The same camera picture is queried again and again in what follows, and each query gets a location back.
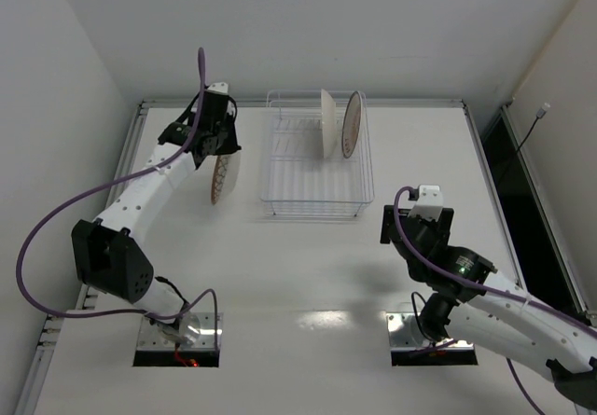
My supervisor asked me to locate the small floral plate orange rim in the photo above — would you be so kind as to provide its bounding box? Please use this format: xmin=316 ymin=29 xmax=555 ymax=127
xmin=211 ymin=151 xmax=242 ymax=205

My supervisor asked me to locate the large floral plate orange rim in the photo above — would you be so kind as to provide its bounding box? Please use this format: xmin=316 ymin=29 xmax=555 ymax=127
xmin=320 ymin=89 xmax=337 ymax=159

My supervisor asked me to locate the white plate orange sunburst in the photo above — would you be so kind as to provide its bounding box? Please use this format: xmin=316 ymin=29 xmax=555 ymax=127
xmin=341 ymin=90 xmax=364 ymax=159

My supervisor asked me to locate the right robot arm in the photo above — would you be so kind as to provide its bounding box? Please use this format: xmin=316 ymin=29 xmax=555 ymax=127
xmin=381 ymin=203 xmax=596 ymax=410

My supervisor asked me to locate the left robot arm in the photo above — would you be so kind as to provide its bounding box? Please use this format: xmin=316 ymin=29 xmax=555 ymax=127
xmin=71 ymin=82 xmax=241 ymax=333

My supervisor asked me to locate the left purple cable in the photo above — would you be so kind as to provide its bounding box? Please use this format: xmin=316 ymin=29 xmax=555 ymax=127
xmin=16 ymin=47 xmax=218 ymax=337

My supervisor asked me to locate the purple cable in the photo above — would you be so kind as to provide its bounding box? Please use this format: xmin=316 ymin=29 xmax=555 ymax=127
xmin=393 ymin=186 xmax=597 ymax=415
xmin=16 ymin=47 xmax=218 ymax=337

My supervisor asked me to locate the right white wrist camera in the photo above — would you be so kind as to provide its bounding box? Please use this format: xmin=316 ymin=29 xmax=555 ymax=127
xmin=408 ymin=185 xmax=444 ymax=221

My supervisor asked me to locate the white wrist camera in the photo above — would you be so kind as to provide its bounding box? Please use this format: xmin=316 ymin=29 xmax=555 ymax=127
xmin=206 ymin=82 xmax=229 ymax=95
xmin=408 ymin=185 xmax=444 ymax=221

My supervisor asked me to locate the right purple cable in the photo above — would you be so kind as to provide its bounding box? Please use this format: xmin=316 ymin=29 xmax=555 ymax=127
xmin=393 ymin=186 xmax=597 ymax=415

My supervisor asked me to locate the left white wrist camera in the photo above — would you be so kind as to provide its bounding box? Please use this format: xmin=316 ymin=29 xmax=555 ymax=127
xmin=206 ymin=82 xmax=229 ymax=95

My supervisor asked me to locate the white wire dish rack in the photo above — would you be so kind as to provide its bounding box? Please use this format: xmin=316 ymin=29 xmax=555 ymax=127
xmin=261 ymin=89 xmax=374 ymax=219

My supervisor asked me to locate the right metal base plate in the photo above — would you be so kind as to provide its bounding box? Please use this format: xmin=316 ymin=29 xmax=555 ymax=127
xmin=385 ymin=311 xmax=475 ymax=353

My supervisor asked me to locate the metal base plate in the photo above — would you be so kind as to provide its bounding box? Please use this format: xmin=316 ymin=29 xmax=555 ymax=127
xmin=385 ymin=311 xmax=475 ymax=353
xmin=136 ymin=312 xmax=222 ymax=353

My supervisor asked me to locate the aluminium table frame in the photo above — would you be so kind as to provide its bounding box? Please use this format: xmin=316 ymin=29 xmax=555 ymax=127
xmin=13 ymin=99 xmax=597 ymax=415

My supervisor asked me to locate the black wall cable white plug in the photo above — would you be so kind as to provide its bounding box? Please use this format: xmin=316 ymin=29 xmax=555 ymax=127
xmin=515 ymin=103 xmax=551 ymax=156

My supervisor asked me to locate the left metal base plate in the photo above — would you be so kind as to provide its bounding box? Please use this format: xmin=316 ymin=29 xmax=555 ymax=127
xmin=136 ymin=312 xmax=222 ymax=353

